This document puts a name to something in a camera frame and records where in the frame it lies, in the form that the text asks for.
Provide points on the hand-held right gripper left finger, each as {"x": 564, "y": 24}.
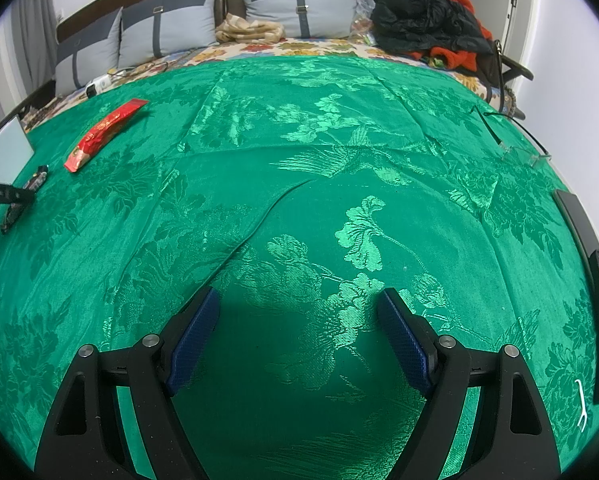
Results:
{"x": 194, "y": 340}

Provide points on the green patterned blanket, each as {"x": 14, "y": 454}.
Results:
{"x": 304, "y": 185}

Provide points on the black jacket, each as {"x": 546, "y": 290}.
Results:
{"x": 424, "y": 20}

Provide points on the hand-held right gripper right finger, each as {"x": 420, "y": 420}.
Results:
{"x": 404, "y": 340}

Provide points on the white power strip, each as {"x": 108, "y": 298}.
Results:
{"x": 98, "y": 85}

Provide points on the beige folded cloth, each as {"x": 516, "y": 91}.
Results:
{"x": 249, "y": 30}

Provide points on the clear plastic bag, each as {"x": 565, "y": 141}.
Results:
{"x": 363, "y": 22}

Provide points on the white door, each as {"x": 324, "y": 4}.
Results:
{"x": 489, "y": 0}

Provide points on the black long biscuit packet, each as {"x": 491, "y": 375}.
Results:
{"x": 36, "y": 177}

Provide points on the red snack packet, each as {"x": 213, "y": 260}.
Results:
{"x": 104, "y": 132}

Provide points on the white floss pick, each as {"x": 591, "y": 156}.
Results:
{"x": 582, "y": 400}

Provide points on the white cardboard box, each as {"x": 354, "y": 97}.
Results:
{"x": 4, "y": 155}

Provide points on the black chair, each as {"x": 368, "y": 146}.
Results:
{"x": 514, "y": 67}

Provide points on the red orange garment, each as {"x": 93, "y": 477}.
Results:
{"x": 454, "y": 57}

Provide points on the grey curtain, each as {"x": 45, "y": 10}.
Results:
{"x": 9, "y": 50}

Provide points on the floral bedsheet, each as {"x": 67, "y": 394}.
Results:
{"x": 304, "y": 47}

